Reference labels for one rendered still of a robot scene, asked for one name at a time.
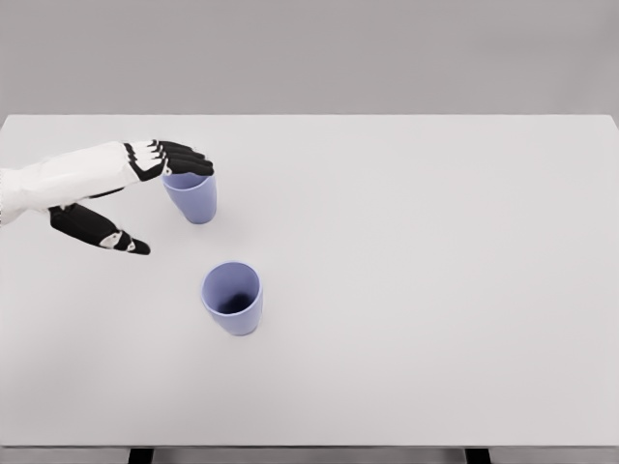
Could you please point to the lavender plastic cup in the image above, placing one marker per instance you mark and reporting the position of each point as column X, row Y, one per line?
column 194, row 199
column 232, row 299

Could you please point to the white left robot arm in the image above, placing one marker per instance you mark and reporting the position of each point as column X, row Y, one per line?
column 14, row 191

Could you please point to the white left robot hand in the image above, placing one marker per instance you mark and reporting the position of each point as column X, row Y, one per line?
column 92, row 169

